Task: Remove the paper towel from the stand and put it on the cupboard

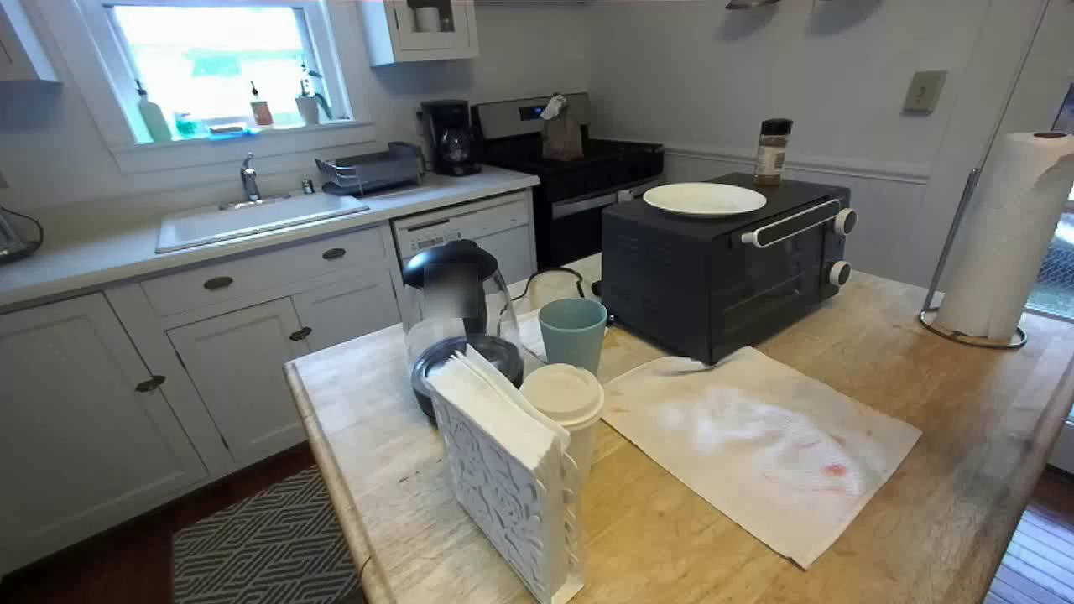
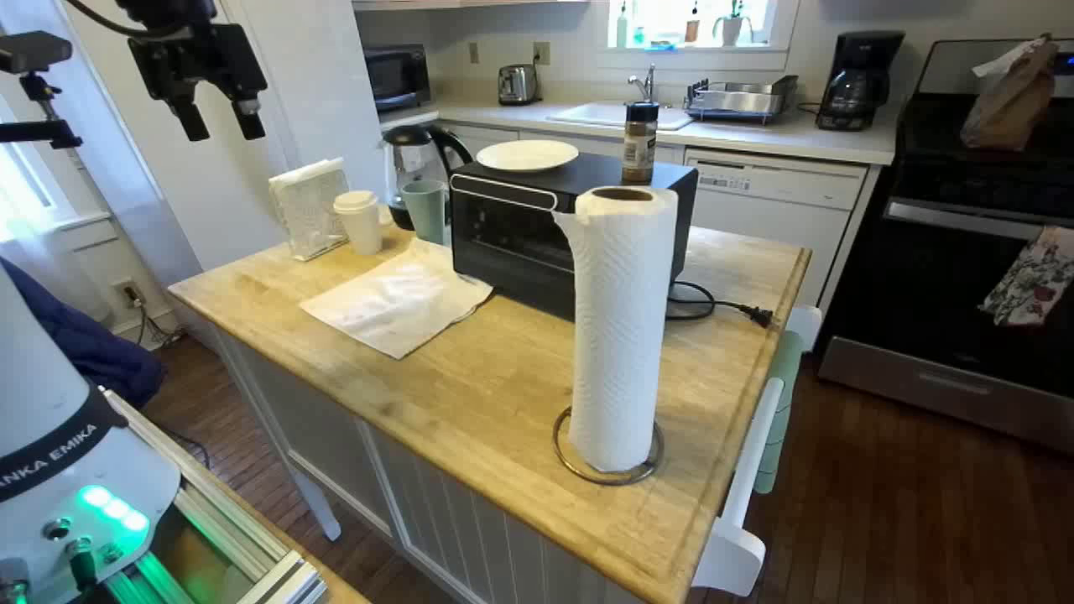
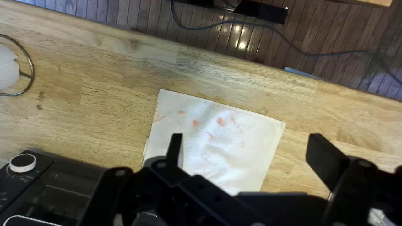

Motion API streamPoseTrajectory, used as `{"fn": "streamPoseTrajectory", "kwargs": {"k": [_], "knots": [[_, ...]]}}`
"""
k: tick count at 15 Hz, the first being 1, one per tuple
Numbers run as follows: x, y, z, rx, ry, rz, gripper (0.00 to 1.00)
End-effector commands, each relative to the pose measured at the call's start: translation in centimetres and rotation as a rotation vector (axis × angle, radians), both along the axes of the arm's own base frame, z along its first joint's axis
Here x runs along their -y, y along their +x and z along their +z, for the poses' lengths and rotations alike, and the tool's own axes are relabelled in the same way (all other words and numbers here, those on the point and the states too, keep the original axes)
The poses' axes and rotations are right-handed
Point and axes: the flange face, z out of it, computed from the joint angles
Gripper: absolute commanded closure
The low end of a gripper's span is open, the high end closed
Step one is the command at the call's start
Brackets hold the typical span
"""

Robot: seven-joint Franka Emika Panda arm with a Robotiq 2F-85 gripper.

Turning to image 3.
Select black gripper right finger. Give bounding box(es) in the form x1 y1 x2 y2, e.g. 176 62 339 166
305 132 378 199

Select black flat floor base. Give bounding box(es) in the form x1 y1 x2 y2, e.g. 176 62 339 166
232 0 291 25

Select black toaster oven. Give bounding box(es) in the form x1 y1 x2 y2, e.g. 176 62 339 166
0 150 110 226

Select metal wire paper towel stand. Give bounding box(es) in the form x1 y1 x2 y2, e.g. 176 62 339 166
0 33 36 98

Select beige cloth placemat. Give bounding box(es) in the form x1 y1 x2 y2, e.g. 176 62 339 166
142 88 287 197

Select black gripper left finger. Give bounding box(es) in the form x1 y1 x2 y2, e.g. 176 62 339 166
143 132 193 177

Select dark floor cable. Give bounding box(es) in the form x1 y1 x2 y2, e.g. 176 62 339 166
168 0 402 87

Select light blue flat object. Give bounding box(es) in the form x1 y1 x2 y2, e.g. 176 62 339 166
282 65 323 80

